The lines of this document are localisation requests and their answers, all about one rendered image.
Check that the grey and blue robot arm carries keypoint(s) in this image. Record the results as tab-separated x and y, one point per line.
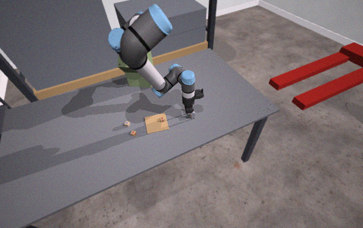
138	37

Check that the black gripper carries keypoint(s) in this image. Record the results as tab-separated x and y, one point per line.
188	101

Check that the tan flat mat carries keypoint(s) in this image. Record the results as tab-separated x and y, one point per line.
153	123

